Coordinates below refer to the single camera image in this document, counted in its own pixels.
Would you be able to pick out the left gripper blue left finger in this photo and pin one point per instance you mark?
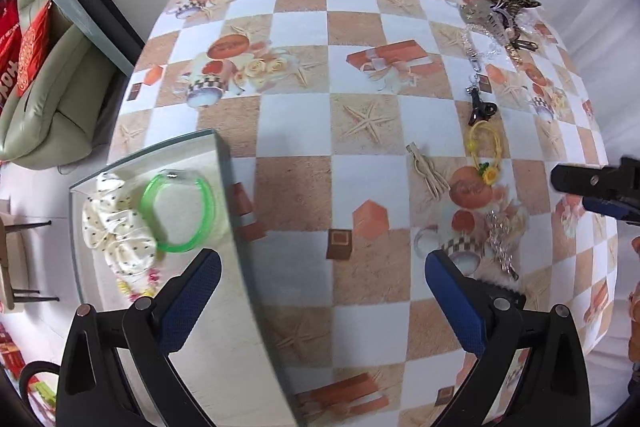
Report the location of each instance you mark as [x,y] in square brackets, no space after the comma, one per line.
[156,327]

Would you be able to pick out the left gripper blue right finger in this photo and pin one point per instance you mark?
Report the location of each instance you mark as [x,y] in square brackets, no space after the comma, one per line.
[486,320]

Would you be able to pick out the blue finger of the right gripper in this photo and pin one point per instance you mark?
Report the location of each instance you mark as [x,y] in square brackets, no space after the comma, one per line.
[616,210]
[619,185]

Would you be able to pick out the black scalloped snap hairclip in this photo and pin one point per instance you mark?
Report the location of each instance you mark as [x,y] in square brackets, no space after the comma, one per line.
[500,284]

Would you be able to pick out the silver rhinestone chain brooch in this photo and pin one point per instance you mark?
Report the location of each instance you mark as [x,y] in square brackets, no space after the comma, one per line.
[500,242]

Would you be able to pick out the cream polka dot scrunchie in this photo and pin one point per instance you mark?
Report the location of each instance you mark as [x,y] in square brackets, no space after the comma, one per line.
[113,228]

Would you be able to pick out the green translucent bangle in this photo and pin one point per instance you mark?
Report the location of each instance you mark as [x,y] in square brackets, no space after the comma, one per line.
[180,208]

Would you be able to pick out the beige wooden hair clip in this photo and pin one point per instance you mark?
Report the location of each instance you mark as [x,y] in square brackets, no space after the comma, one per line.
[435,182]

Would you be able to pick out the black small claw clip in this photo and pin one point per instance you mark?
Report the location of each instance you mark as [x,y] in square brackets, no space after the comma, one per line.
[481,111]

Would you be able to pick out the white shallow tray box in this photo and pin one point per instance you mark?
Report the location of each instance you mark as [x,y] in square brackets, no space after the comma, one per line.
[224,362]

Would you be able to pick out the wooden chair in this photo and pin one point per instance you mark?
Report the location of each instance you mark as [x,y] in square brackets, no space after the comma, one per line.
[15,289]

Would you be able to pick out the silver glitter hair bow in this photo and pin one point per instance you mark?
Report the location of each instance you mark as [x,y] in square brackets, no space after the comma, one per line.
[481,14]

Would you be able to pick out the green leather sofa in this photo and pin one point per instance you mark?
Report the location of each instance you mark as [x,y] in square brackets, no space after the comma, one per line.
[53,123]

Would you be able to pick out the checkered printed tablecloth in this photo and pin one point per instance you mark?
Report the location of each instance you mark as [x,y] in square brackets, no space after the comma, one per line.
[317,100]

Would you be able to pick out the red embroidered cushion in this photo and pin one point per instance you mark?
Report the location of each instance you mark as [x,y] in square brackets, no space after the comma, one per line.
[34,48]

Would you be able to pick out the gold chain hair clip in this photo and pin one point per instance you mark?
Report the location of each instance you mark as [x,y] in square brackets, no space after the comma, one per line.
[518,49]

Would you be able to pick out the clear bead keychain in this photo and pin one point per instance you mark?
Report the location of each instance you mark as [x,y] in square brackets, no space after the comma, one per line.
[477,57]

